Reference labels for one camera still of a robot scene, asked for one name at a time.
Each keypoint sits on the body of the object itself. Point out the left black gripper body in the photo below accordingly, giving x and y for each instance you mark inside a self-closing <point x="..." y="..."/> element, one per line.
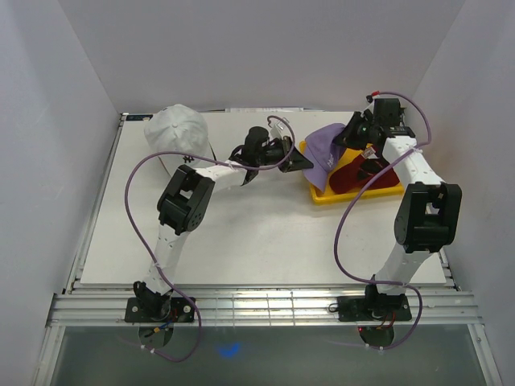
<point x="276" y="155"/>

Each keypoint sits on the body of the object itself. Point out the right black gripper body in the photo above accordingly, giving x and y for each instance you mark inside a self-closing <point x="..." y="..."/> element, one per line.
<point x="362" y="135"/>

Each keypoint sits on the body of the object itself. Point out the lavender cap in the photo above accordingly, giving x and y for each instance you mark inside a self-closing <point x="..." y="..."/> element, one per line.
<point x="323" y="153"/>

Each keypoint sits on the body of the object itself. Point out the white baseball cap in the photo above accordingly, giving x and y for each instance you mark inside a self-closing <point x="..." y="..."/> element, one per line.
<point x="180" y="129"/>

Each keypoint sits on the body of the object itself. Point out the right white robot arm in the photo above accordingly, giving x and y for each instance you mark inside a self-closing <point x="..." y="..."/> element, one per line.
<point x="427" y="217"/>

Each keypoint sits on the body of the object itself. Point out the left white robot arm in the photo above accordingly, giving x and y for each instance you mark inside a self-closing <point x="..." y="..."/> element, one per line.
<point x="184" y="202"/>

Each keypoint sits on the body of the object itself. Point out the red cap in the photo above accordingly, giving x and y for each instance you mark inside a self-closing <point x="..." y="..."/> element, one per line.
<point x="358" y="172"/>

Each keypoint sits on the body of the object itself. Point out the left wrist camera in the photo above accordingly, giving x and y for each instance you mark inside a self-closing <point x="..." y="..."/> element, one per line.
<point x="278" y="129"/>

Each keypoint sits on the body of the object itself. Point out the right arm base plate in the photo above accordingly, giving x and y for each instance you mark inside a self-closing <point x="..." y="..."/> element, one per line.
<point x="362" y="309"/>

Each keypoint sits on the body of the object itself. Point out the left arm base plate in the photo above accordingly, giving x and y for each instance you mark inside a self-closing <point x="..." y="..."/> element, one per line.
<point x="181" y="309"/>

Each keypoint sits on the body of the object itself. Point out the aluminium frame rail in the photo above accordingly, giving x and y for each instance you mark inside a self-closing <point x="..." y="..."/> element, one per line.
<point x="260" y="307"/>

